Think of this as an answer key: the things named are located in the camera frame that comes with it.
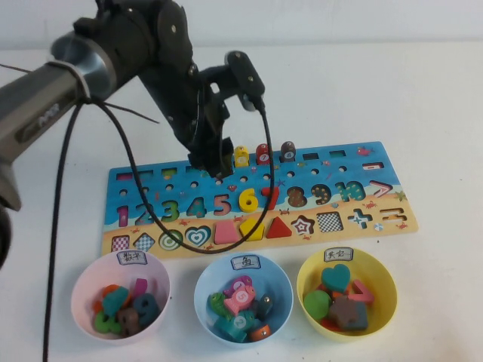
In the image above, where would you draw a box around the yellow plastic bowl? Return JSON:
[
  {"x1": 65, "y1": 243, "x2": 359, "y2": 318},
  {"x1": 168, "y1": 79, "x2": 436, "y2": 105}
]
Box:
[{"x1": 296, "y1": 247, "x2": 399, "y2": 343}]

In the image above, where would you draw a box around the yellow pentagon piece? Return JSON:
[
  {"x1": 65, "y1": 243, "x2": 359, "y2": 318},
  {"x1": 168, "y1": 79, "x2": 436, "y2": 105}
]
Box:
[{"x1": 239, "y1": 217, "x2": 265, "y2": 242}]

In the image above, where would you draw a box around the dark teal number nine piece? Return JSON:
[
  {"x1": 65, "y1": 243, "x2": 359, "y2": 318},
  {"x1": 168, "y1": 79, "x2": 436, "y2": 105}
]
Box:
[{"x1": 132, "y1": 293, "x2": 159, "y2": 325}]

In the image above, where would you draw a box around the paper label on pink bowl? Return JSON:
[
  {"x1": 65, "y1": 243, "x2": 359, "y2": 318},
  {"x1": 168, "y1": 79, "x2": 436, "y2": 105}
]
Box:
[{"x1": 116, "y1": 251, "x2": 148, "y2": 267}]

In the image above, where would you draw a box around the thin black camera cable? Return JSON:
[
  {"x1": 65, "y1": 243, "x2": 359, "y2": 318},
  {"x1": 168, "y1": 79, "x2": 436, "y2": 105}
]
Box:
[{"x1": 90, "y1": 96, "x2": 273, "y2": 254}]

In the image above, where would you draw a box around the brown fish piece number eight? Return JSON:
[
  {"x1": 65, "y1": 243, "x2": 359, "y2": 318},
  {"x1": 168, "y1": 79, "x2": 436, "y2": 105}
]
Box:
[{"x1": 279, "y1": 141, "x2": 297, "y2": 163}]

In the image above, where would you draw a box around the pink trapezoid piece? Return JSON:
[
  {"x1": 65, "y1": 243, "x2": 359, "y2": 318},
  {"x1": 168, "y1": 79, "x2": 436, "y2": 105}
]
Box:
[{"x1": 214, "y1": 221, "x2": 238, "y2": 245}]

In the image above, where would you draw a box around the pink greater-than sign piece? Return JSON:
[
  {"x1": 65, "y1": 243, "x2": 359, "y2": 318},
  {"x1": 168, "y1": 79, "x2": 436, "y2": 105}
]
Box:
[{"x1": 349, "y1": 279, "x2": 375, "y2": 305}]

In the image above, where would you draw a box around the blue plastic bowl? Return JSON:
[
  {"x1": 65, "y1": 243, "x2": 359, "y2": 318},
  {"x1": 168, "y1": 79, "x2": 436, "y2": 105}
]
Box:
[{"x1": 193, "y1": 253, "x2": 294, "y2": 343}]

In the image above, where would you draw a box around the paper label on yellow bowl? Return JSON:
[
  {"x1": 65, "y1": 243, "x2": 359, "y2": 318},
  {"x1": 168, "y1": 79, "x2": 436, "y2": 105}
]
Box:
[{"x1": 323, "y1": 247, "x2": 355, "y2": 262}]

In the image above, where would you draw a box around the orange fish piece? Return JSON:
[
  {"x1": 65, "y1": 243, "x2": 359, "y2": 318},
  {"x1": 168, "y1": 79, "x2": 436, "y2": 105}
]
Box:
[{"x1": 247, "y1": 324, "x2": 272, "y2": 342}]

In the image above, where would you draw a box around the green circle piece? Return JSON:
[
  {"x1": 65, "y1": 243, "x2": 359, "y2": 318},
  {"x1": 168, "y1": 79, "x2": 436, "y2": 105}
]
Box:
[{"x1": 303, "y1": 290, "x2": 333, "y2": 321}]

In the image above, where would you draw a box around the yellow wooden fish piece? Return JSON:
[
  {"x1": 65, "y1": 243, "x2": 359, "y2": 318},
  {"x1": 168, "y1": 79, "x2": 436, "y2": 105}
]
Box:
[{"x1": 233, "y1": 146, "x2": 250, "y2": 169}]

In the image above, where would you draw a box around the grey square piece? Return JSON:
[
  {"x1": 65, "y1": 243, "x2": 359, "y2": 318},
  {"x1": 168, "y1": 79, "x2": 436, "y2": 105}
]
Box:
[{"x1": 349, "y1": 301, "x2": 369, "y2": 330}]

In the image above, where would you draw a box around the paper label on blue bowl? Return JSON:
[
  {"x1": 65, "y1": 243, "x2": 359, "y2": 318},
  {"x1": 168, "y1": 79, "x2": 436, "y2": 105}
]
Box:
[{"x1": 230, "y1": 255, "x2": 261, "y2": 271}]

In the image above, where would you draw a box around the teal fish piece number two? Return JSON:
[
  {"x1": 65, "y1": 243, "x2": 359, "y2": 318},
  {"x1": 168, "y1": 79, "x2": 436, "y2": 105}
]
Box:
[{"x1": 214, "y1": 311, "x2": 260, "y2": 342}]

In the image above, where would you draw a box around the magenta fish piece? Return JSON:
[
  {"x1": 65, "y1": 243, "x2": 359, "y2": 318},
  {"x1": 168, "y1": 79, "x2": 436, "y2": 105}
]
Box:
[{"x1": 223, "y1": 275, "x2": 253, "y2": 297}]

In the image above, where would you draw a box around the pink fish piece number five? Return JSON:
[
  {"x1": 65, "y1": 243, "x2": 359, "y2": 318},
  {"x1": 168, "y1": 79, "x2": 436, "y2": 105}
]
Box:
[{"x1": 223, "y1": 284, "x2": 254, "y2": 316}]

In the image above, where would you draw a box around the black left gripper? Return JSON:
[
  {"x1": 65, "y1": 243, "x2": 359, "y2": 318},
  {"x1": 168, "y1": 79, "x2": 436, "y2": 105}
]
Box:
[{"x1": 165, "y1": 81, "x2": 234, "y2": 179}]

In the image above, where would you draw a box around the teal heart piece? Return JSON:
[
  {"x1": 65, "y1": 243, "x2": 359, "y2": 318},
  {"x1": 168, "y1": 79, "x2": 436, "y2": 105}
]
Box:
[{"x1": 320, "y1": 263, "x2": 352, "y2": 294}]

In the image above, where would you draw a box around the magenta number one piece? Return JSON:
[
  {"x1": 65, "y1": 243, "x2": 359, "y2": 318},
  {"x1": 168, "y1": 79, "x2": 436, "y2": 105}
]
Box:
[{"x1": 132, "y1": 278, "x2": 149, "y2": 299}]

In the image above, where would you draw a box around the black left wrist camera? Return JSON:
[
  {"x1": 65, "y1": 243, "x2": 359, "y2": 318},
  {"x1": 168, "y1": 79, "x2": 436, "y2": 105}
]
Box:
[{"x1": 225, "y1": 51, "x2": 266, "y2": 112}]

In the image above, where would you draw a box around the brown star piece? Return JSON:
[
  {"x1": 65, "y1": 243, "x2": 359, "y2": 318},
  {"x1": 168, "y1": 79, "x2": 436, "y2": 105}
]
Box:
[{"x1": 327, "y1": 296, "x2": 359, "y2": 329}]

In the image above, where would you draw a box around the pink plastic bowl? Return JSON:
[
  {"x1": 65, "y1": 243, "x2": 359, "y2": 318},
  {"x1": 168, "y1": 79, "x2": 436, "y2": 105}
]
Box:
[{"x1": 70, "y1": 251, "x2": 171, "y2": 340}]

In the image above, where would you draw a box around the red fish piece number seven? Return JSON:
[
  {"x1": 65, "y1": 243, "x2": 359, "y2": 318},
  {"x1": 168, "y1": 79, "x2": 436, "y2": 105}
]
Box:
[{"x1": 255, "y1": 143, "x2": 272, "y2": 166}]

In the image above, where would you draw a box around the orange number piece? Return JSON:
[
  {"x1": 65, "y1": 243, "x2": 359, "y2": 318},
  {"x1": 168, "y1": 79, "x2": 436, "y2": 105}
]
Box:
[{"x1": 93, "y1": 284, "x2": 114, "y2": 314}]

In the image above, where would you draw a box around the colourful wooden puzzle board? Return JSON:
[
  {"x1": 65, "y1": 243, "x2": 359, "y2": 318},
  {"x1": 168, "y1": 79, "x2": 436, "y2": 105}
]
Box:
[{"x1": 100, "y1": 141, "x2": 420, "y2": 262}]

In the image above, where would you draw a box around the yellow number six piece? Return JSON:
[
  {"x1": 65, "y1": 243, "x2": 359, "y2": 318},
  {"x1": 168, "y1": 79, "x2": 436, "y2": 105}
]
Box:
[{"x1": 238, "y1": 187, "x2": 260, "y2": 213}]

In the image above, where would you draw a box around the red triangle piece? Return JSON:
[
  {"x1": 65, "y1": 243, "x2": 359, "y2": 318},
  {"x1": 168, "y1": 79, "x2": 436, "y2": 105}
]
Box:
[{"x1": 266, "y1": 216, "x2": 294, "y2": 240}]

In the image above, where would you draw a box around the dark grey fish piece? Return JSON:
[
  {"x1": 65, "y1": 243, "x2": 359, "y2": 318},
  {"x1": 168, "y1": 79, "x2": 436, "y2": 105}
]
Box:
[{"x1": 256, "y1": 293, "x2": 275, "y2": 321}]

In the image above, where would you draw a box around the green fish piece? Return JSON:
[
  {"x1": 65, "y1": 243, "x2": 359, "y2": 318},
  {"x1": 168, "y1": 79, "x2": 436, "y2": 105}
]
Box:
[{"x1": 209, "y1": 292, "x2": 229, "y2": 316}]

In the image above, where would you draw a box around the white cable tie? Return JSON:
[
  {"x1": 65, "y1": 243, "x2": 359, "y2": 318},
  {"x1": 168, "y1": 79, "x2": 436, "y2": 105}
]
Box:
[{"x1": 48, "y1": 60, "x2": 91, "y2": 105}]

